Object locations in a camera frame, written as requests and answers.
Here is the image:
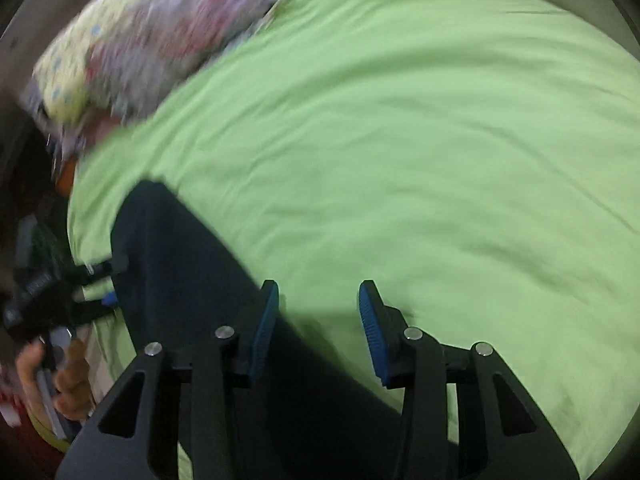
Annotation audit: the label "person's left hand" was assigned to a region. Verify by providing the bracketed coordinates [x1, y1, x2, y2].
[15, 339, 95, 423]

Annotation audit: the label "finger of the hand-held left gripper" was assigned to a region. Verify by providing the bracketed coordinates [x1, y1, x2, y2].
[72, 292, 120, 327]
[75, 254, 130, 282]

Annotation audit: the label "yellow printed pillow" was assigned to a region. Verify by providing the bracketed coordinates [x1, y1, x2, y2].
[32, 0, 201, 126]

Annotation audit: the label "green bed sheet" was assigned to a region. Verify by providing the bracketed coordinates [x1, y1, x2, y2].
[65, 0, 640, 480]

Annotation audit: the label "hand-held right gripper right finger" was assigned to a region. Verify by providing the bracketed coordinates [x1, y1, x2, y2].
[358, 280, 583, 480]

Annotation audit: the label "pink cloth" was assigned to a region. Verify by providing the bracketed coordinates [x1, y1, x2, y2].
[82, 110, 132, 157]

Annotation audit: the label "orange object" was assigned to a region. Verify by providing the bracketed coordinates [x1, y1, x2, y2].
[55, 157, 79, 196]

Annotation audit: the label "floral ruffled pillow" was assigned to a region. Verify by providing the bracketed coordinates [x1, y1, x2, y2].
[85, 0, 301, 126]

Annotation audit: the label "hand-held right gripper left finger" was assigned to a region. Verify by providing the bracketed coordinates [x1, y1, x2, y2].
[54, 280, 280, 480]

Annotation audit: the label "dark navy pants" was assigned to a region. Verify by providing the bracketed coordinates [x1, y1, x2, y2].
[110, 180, 461, 480]

